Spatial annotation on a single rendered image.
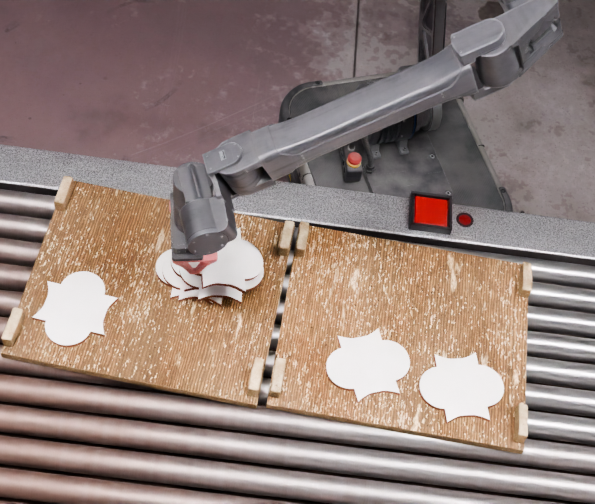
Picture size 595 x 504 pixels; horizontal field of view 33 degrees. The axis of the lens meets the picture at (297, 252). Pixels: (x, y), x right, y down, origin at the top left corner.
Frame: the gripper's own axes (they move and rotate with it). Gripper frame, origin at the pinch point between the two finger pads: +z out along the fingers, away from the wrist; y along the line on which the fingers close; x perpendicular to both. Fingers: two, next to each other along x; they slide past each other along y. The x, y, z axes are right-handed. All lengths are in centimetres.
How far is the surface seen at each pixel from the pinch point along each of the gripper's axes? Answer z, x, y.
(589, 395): 13, -64, -23
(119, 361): 10.9, 12.2, -12.9
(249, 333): 11.2, -8.7, -9.1
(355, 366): 10.5, -25.1, -16.4
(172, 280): 9.4, 3.3, 0.5
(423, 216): 12.4, -41.9, 13.2
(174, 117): 105, 0, 115
